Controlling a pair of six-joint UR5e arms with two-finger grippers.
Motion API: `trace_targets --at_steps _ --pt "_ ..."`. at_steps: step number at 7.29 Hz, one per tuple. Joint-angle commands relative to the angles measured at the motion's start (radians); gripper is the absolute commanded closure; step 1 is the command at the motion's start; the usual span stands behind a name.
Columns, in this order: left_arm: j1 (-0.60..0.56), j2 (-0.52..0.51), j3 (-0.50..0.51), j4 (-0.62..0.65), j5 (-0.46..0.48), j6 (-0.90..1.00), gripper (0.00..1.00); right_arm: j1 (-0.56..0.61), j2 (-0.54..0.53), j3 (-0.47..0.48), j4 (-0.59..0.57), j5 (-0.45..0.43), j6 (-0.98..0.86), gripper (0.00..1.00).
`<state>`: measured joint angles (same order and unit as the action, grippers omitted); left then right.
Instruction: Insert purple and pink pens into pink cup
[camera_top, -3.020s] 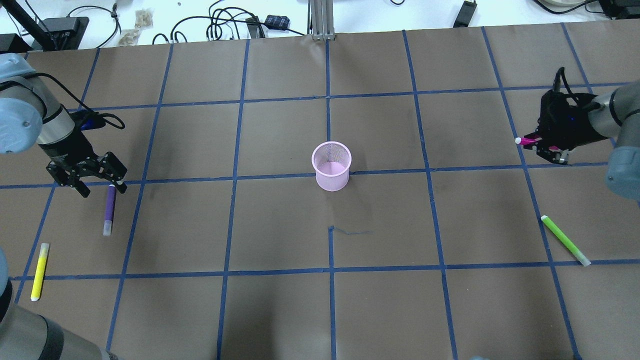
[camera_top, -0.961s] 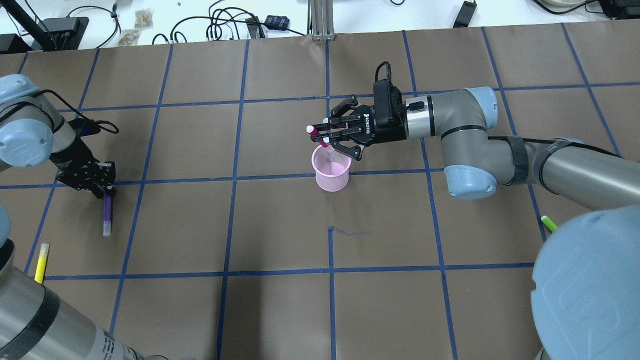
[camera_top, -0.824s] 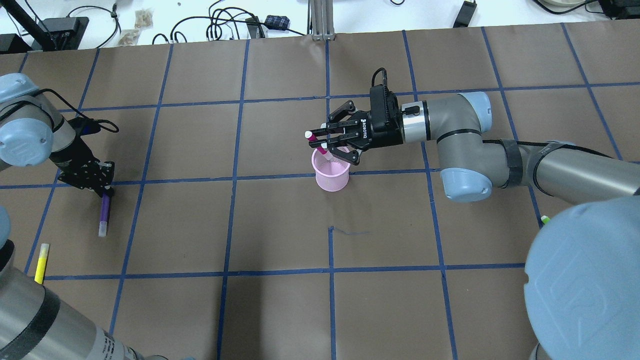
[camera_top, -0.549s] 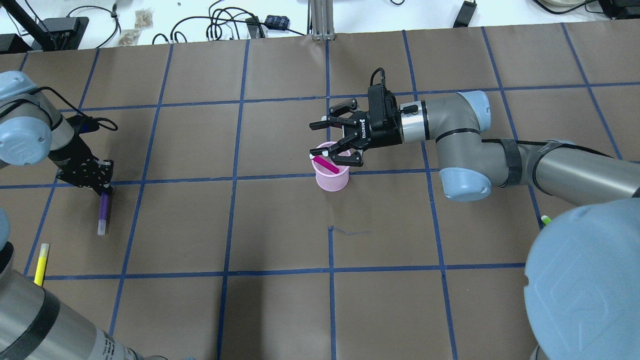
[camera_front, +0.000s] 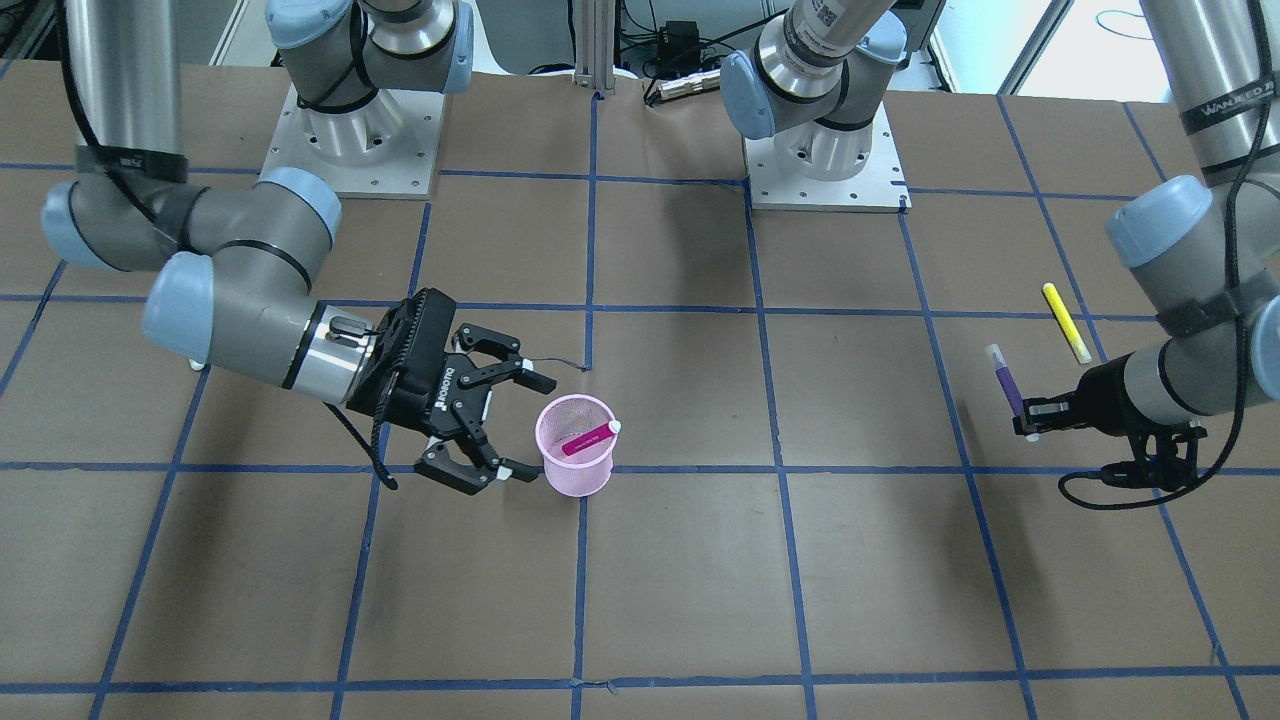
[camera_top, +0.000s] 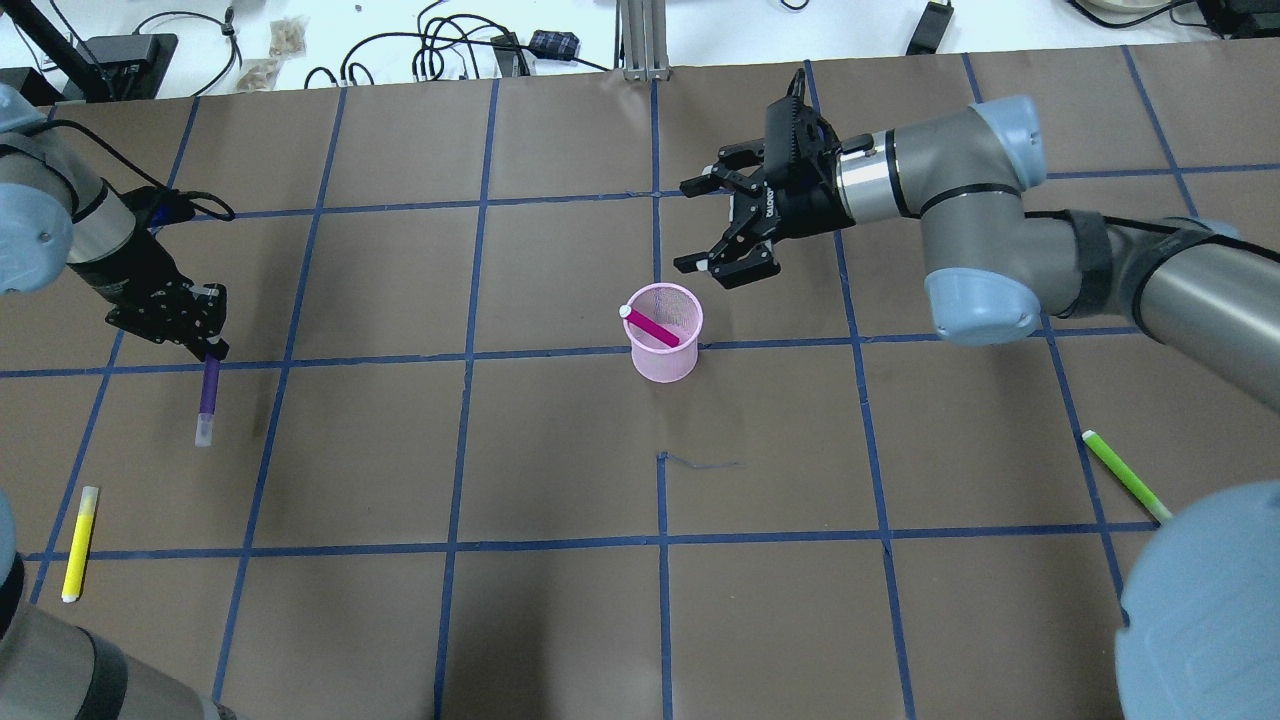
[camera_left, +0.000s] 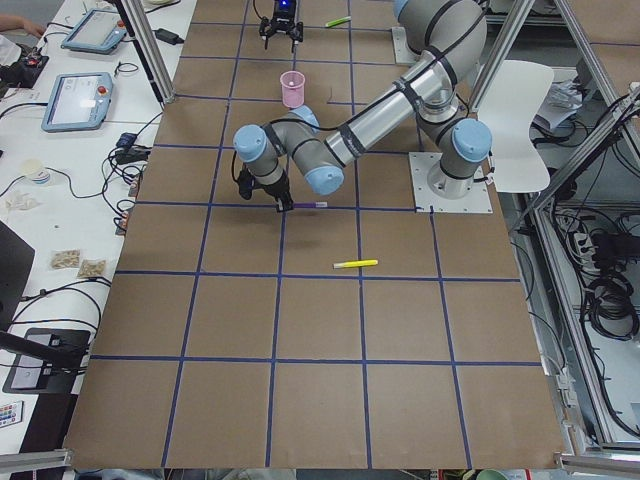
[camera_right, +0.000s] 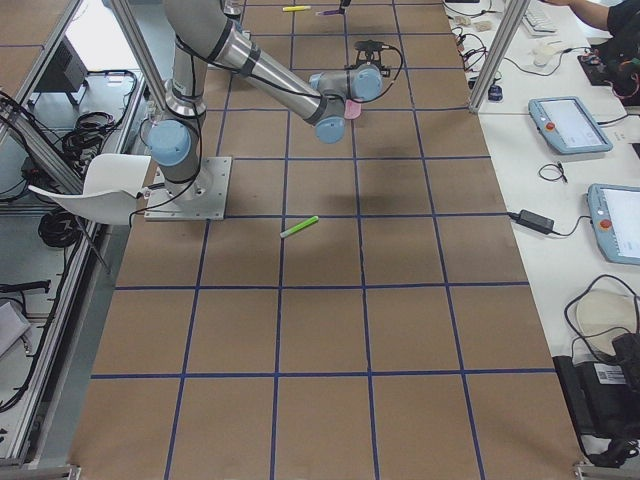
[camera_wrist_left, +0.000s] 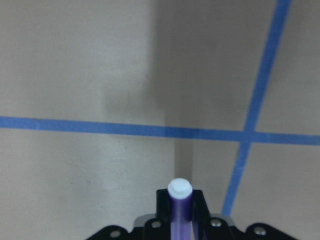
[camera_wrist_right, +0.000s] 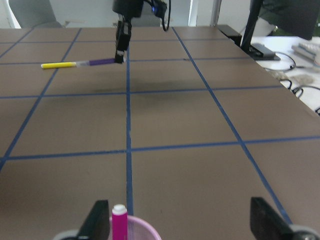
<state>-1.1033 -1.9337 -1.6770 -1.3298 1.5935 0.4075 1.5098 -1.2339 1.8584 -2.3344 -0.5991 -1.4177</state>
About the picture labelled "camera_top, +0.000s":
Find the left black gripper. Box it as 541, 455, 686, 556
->
105, 254, 230, 363

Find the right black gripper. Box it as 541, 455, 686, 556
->
673, 97, 851, 290

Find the purple pen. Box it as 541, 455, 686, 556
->
195, 354, 221, 448

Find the pink pen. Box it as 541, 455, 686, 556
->
618, 305, 682, 348

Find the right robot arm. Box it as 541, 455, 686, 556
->
675, 94, 1279, 719

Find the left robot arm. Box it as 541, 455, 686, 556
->
1, 86, 236, 363

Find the pink mesh cup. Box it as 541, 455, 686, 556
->
618, 283, 703, 384

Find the blue black small device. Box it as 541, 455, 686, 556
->
527, 29, 581, 61

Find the yellow pen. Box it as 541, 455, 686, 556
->
60, 486, 100, 603

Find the snack bag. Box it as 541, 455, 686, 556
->
268, 15, 308, 59
236, 56, 282, 94

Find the green pen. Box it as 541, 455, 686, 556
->
1082, 429, 1175, 524

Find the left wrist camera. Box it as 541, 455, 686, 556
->
137, 187, 197, 229

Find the aluminium frame post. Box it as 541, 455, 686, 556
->
614, 0, 671, 82

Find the black camera stand base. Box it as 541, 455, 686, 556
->
1, 1, 179, 102

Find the black cable bundle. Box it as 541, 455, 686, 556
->
305, 0, 621, 88

